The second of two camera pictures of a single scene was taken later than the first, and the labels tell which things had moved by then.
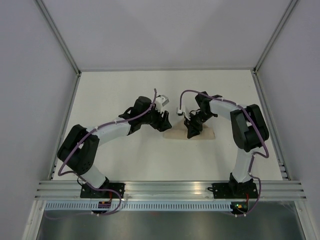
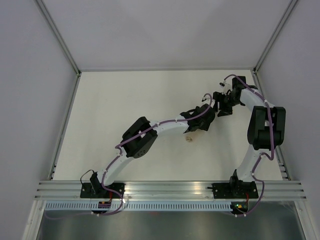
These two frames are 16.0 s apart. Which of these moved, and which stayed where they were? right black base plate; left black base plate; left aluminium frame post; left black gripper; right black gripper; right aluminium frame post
Moved: right black gripper; left black gripper
Stayed: left aluminium frame post; left black base plate; right black base plate; right aluminium frame post
